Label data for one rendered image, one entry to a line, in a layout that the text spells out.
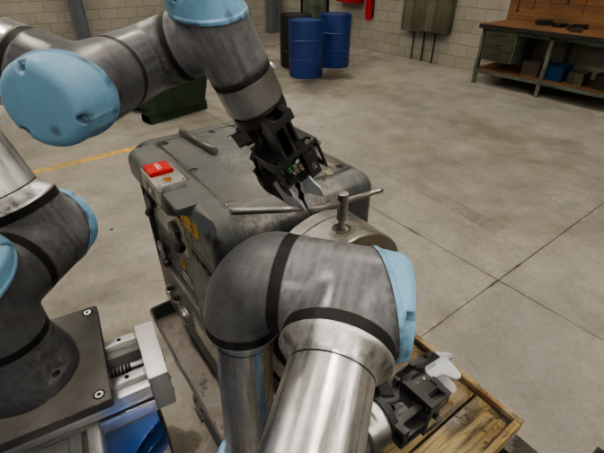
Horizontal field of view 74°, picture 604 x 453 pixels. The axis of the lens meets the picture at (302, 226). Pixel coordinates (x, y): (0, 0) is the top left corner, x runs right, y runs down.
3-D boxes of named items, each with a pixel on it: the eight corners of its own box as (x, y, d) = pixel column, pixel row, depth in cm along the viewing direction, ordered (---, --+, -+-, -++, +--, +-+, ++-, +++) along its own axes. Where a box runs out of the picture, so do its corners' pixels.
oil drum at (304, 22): (282, 74, 706) (280, 18, 657) (308, 69, 735) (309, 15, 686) (302, 81, 666) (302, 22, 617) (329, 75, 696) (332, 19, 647)
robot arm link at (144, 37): (46, 53, 40) (135, 15, 37) (104, 36, 50) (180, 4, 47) (91, 126, 44) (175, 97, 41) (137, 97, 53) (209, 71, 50)
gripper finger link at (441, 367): (473, 372, 73) (441, 397, 68) (446, 352, 77) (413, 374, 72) (477, 360, 71) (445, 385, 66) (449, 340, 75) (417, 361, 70)
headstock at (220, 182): (146, 249, 139) (118, 143, 117) (263, 207, 162) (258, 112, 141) (225, 366, 99) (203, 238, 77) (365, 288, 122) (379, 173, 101)
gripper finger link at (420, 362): (437, 369, 73) (405, 393, 68) (430, 363, 74) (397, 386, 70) (442, 351, 71) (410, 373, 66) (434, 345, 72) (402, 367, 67)
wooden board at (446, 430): (301, 416, 88) (301, 405, 86) (411, 341, 106) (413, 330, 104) (404, 552, 68) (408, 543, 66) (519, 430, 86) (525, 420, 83)
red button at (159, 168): (143, 172, 103) (141, 164, 102) (166, 166, 106) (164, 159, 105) (151, 181, 99) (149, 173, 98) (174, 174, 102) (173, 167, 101)
